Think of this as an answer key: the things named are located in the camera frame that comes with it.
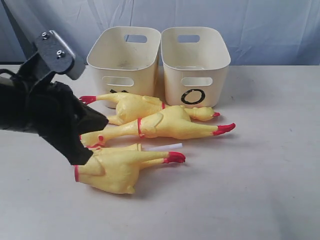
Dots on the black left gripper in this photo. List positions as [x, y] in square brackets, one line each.
[50, 113]

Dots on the headless rubber chicken body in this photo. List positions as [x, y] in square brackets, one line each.
[118, 172]

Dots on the rubber chicken head with tube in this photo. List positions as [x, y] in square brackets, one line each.
[135, 147]

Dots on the whole rubber chicken front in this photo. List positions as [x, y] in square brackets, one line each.
[154, 126]

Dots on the whole rubber chicken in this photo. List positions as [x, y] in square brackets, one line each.
[154, 126]
[130, 107]

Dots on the whole rubber chicken rear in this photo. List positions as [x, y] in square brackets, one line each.
[130, 107]

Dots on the cream bin marked O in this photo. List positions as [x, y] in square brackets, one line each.
[195, 65]

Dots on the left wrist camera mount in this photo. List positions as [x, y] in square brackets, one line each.
[52, 57]

